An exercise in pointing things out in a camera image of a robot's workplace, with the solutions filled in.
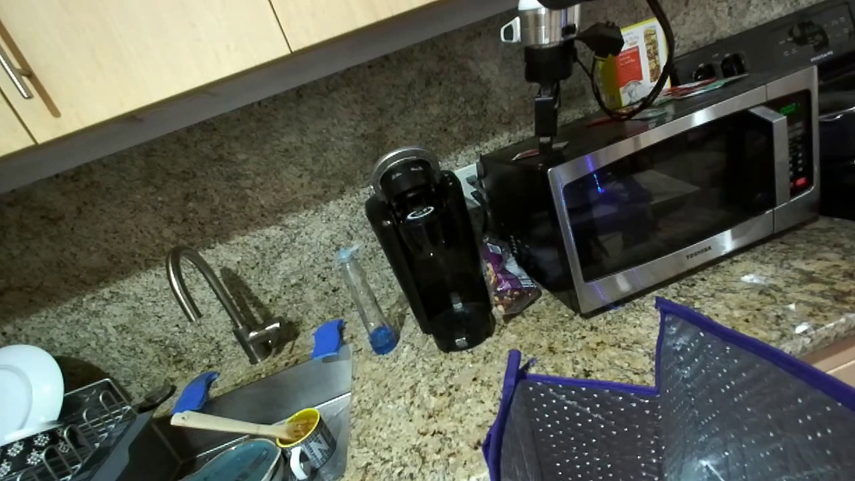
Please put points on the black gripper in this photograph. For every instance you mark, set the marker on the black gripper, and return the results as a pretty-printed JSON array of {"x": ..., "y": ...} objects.
[{"x": 547, "y": 68}]

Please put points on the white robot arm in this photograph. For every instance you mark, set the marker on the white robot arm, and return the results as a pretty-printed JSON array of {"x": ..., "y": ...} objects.
[{"x": 547, "y": 34}]

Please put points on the clear tube with blue cap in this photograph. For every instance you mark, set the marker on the clear tube with blue cap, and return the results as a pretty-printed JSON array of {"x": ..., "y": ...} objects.
[{"x": 379, "y": 330}]

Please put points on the purple snack packet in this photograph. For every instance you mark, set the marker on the purple snack packet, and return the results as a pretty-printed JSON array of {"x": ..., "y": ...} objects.
[{"x": 511, "y": 288}]

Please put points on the yellow food box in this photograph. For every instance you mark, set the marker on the yellow food box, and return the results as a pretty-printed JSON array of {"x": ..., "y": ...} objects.
[{"x": 628, "y": 75}]

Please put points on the dish rack with dishes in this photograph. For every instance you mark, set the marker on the dish rack with dishes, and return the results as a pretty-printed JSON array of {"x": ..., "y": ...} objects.
[{"x": 103, "y": 433}]

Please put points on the wooden upper cabinets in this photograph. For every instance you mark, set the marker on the wooden upper cabinets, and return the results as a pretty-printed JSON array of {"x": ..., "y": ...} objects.
[{"x": 85, "y": 79}]

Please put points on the white plate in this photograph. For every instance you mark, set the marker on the white plate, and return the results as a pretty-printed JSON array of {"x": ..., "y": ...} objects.
[{"x": 30, "y": 388}]

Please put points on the black stainless microwave oven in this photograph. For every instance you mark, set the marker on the black stainless microwave oven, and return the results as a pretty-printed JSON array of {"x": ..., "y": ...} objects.
[{"x": 618, "y": 209}]

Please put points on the curved metal kitchen faucet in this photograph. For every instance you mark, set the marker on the curved metal kitchen faucet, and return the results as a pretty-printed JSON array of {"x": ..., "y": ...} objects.
[{"x": 254, "y": 326}]

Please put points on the blue sponge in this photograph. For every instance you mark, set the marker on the blue sponge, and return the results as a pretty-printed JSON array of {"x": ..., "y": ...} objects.
[{"x": 327, "y": 341}]

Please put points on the wooden spoon yellow head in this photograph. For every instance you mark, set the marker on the wooden spoon yellow head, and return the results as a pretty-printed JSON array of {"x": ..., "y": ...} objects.
[{"x": 286, "y": 433}]

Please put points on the black coffee maker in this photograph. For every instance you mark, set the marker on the black coffee maker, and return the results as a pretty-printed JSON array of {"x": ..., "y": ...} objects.
[{"x": 422, "y": 225}]

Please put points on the black stove control panel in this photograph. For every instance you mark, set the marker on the black stove control panel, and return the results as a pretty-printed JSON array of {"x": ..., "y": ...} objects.
[{"x": 821, "y": 35}]

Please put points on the blue insulated tote bag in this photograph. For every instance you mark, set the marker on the blue insulated tote bag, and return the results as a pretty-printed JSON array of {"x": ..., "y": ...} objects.
[{"x": 722, "y": 406}]

